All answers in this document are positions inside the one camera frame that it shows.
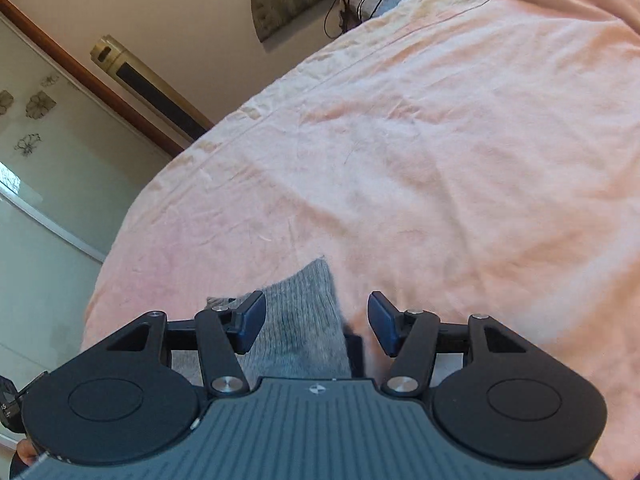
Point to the brown wooden door frame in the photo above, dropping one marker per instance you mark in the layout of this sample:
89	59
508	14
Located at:
100	82

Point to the gold tower fan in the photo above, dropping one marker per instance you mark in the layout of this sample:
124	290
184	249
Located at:
150	92

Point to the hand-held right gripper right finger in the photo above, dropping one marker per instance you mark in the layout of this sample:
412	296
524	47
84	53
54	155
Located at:
382	325

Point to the person's left hand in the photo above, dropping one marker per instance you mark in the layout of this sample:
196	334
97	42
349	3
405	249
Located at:
28	452

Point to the sliding wardrobe door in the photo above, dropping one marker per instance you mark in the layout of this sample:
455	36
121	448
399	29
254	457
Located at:
50	185

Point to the grey sweater with navy sleeves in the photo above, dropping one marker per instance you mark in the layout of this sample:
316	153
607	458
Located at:
300	325

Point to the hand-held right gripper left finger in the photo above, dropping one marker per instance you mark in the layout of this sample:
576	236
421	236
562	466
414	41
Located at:
250	320

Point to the pink bed sheet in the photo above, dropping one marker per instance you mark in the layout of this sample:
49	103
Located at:
400	160

